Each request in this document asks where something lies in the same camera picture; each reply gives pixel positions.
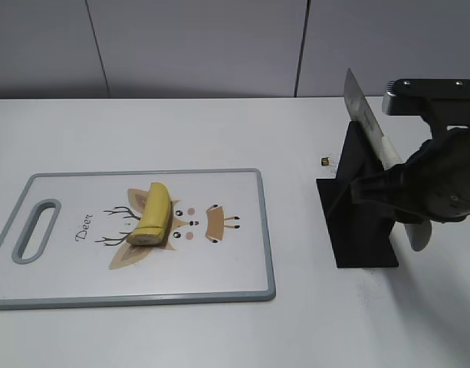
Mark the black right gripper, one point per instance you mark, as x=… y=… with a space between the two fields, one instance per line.
x=433 y=184

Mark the white-handled kitchen knife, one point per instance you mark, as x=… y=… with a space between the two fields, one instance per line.
x=360 y=111

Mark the yellow banana piece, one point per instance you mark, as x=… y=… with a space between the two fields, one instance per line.
x=155 y=206

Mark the black knife stand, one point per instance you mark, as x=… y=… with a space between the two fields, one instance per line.
x=359 y=232

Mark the white grey-rimmed deer cutting board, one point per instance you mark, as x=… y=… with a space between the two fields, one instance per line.
x=65 y=241

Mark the silver-black right wrist camera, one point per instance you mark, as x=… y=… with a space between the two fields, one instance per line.
x=439 y=102

